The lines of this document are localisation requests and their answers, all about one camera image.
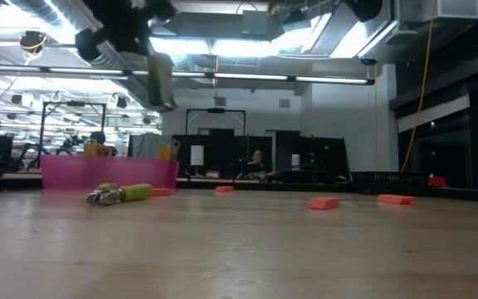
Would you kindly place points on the black aluminium rig frame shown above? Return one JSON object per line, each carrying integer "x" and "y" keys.
{"x": 330, "y": 187}

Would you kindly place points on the black cabinet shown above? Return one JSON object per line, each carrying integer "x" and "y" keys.
{"x": 326, "y": 158}

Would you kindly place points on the person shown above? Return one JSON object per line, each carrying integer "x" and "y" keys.
{"x": 98, "y": 137}
{"x": 257, "y": 160}

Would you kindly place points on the black ceiling spotlight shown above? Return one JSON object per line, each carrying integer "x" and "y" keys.
{"x": 121, "y": 102}

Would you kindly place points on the black background gantry frame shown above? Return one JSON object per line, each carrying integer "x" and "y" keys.
{"x": 73, "y": 104}
{"x": 216, "y": 110}

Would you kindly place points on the orange eraser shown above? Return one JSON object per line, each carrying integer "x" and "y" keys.
{"x": 163, "y": 192}
{"x": 223, "y": 189}
{"x": 396, "y": 199}
{"x": 324, "y": 203}

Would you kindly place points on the white cylindrical lamp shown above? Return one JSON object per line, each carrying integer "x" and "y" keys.
{"x": 197, "y": 155}

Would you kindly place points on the grey fabric cover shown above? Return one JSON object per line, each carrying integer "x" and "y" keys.
{"x": 145, "y": 145}

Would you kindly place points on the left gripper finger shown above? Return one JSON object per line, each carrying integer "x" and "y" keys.
{"x": 147, "y": 41}

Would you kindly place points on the white canister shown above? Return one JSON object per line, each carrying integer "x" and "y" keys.
{"x": 296, "y": 162}

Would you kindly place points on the black plastic mesh basket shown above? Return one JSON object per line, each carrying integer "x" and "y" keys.
{"x": 388, "y": 182}

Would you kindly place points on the translucent pink plastic bin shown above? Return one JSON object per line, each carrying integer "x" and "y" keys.
{"x": 98, "y": 172}

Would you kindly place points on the grey wall speaker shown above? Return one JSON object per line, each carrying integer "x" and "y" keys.
{"x": 284, "y": 103}
{"x": 220, "y": 101}

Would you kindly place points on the black partition panel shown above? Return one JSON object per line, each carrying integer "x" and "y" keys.
{"x": 222, "y": 145}

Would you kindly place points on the red plastic object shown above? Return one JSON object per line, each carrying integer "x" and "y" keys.
{"x": 437, "y": 182}

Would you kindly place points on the grey ceiling vent box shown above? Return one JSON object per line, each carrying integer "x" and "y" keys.
{"x": 255, "y": 23}

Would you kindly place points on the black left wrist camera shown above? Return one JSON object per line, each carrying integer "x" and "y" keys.
{"x": 87, "y": 43}

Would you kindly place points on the long linear ceiling light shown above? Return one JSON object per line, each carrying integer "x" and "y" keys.
{"x": 247, "y": 76}

